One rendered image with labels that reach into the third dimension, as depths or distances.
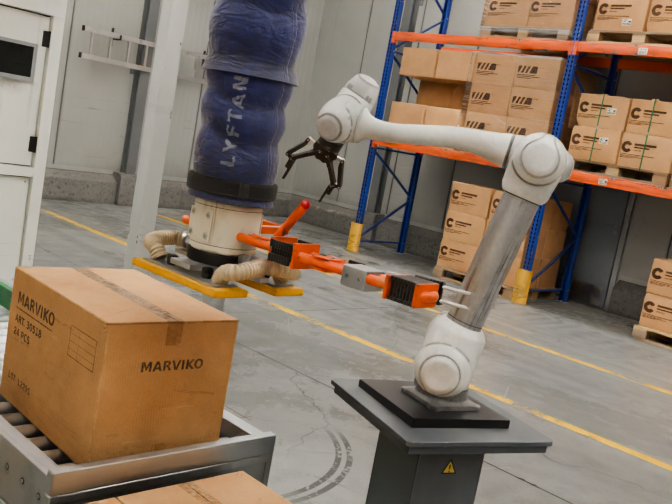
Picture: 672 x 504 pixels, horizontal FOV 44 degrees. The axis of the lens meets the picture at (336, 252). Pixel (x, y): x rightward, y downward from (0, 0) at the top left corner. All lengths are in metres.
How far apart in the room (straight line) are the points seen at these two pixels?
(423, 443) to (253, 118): 0.95
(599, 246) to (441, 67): 3.00
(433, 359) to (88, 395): 0.89
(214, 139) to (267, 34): 0.27
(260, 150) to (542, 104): 7.98
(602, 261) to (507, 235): 8.56
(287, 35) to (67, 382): 1.07
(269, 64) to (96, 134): 10.10
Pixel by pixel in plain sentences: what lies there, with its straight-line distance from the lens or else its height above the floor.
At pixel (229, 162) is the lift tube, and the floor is 1.39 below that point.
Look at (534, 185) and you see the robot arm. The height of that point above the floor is 1.46.
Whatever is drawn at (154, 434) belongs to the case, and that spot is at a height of 0.64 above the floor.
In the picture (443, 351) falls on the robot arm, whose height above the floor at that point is 1.00.
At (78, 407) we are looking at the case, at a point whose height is 0.70.
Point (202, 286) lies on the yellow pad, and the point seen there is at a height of 1.10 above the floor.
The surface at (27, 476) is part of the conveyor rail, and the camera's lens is 2.23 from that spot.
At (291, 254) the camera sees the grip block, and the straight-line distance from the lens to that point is 1.86.
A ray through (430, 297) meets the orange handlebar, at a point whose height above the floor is 1.22.
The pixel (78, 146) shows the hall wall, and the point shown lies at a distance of 11.92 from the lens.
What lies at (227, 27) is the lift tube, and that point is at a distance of 1.99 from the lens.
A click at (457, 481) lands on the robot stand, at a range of 2.54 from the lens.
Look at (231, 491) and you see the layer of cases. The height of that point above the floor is 0.54.
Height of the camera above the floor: 1.49
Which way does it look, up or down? 8 degrees down
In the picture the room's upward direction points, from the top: 10 degrees clockwise
